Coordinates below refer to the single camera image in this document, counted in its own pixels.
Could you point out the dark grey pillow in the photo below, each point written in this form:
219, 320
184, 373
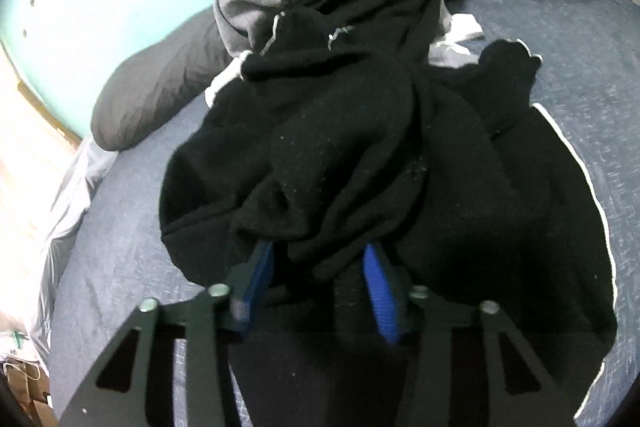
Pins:
150, 92

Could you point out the light grey bed sheet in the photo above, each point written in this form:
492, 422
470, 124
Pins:
65, 217

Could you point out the grey garment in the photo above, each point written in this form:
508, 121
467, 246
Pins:
250, 2

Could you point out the black sweater white trim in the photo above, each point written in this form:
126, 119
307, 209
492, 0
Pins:
350, 157

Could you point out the cardboard box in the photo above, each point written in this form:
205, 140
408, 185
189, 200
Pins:
25, 382

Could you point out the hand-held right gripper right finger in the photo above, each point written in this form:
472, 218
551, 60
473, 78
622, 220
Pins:
380, 292

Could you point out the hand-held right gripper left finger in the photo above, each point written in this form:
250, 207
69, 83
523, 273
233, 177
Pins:
257, 277

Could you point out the white garment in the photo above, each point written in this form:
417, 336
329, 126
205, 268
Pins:
460, 27
222, 82

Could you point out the blue patterned bedspread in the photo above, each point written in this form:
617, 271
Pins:
125, 257

